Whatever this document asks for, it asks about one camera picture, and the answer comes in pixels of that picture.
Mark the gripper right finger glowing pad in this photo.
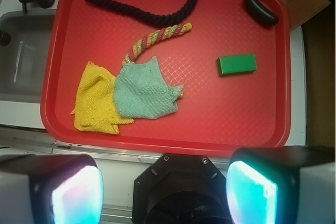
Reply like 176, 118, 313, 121
226, 146, 335, 223

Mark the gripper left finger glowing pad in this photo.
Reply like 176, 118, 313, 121
1, 154, 103, 223

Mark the green rectangular block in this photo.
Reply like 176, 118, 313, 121
216, 54, 257, 76

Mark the yellow knitted cloth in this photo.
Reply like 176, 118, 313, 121
71, 61, 134, 135

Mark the grey sink basin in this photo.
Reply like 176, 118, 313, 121
1, 9, 56, 103

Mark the light green knitted cloth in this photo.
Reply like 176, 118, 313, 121
113, 56, 184, 120

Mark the red plastic tray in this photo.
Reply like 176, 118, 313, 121
41, 0, 291, 157

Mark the black curved sausage toy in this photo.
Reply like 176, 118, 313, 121
244, 0, 279, 27

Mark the multicolour twisted rope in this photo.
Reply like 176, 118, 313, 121
121, 22, 193, 65

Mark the dark purple rope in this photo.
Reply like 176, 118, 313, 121
84, 0, 200, 28

